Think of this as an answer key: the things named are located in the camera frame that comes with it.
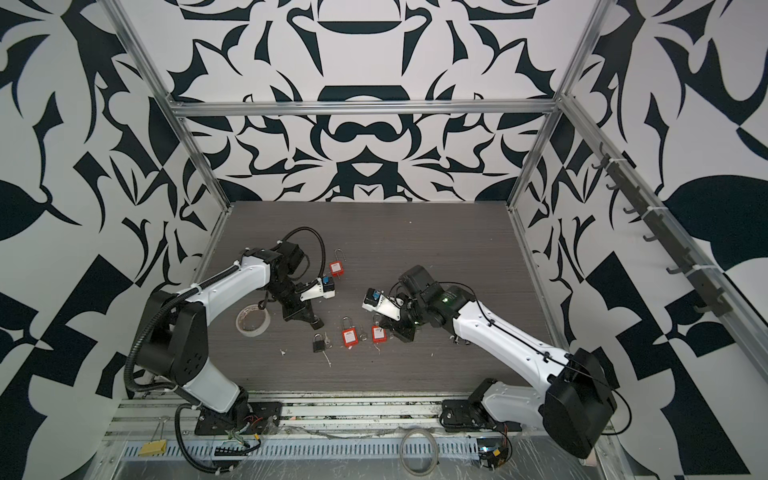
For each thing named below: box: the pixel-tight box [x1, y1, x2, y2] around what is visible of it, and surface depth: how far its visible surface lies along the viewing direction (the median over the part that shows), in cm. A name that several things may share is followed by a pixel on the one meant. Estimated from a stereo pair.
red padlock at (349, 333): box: [342, 316, 359, 348], surface depth 89 cm
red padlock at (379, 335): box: [371, 321, 387, 343], surface depth 88 cm
